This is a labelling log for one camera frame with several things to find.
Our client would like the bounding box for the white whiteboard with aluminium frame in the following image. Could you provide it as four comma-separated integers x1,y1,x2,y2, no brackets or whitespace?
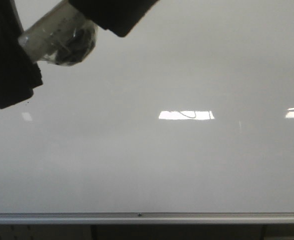
0,0,294,224

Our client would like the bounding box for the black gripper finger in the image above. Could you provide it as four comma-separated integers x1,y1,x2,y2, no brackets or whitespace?
0,0,43,109
69,0,158,38

